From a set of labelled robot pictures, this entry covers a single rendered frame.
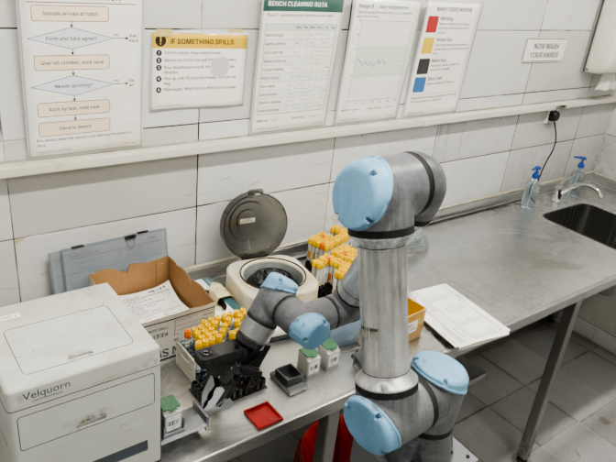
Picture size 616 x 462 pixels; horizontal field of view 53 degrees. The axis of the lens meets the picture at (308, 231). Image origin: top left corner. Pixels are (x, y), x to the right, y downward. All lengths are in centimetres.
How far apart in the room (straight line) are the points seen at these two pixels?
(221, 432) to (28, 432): 45
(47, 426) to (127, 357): 18
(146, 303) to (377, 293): 88
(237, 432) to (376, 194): 72
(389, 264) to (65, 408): 63
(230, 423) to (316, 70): 109
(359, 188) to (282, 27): 94
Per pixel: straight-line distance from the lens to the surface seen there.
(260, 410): 155
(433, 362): 127
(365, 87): 216
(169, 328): 162
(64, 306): 138
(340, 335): 174
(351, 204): 104
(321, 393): 162
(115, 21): 165
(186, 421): 146
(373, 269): 107
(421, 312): 182
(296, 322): 130
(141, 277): 186
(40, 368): 122
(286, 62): 192
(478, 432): 300
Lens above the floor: 191
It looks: 25 degrees down
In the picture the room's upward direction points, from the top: 6 degrees clockwise
